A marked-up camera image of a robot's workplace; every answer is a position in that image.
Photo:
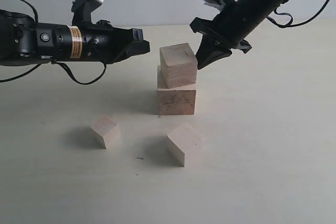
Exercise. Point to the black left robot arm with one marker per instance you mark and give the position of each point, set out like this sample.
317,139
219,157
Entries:
25,42

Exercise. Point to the second largest wooden cube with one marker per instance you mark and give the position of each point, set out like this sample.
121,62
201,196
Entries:
178,65

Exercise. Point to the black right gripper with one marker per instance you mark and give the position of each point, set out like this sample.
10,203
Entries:
226,31

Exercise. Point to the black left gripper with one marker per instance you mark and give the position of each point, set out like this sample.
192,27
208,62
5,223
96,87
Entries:
89,43

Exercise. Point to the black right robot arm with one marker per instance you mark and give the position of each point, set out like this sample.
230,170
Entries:
256,11

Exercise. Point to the smallest wooden cube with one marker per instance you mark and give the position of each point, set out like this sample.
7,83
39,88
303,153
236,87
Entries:
106,131

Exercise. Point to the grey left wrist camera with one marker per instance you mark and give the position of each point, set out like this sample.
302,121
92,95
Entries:
82,10

